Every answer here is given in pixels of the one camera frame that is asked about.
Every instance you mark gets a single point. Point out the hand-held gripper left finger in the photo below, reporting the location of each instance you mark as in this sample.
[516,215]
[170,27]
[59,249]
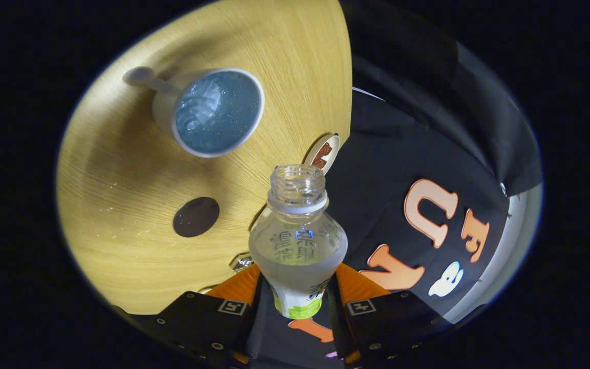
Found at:
[197,323]

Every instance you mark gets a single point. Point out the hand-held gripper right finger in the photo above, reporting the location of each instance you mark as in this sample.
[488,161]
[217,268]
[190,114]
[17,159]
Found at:
[402,320]

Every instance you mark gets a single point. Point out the dark round coaster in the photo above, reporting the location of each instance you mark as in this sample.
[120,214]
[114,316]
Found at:
[196,217]

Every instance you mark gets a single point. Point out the clear plastic juice bottle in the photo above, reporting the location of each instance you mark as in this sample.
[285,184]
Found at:
[297,246]

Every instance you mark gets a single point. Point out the wooden table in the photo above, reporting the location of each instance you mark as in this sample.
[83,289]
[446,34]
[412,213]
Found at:
[121,215]

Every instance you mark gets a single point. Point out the black backdrop cloth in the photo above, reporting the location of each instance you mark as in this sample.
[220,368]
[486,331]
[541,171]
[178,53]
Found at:
[387,154]

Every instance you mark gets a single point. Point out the round beige plate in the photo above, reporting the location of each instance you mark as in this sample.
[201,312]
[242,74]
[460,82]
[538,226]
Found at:
[334,156]

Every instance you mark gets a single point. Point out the brown meat piece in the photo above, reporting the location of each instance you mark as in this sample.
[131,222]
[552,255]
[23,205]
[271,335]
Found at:
[318,161]
[327,150]

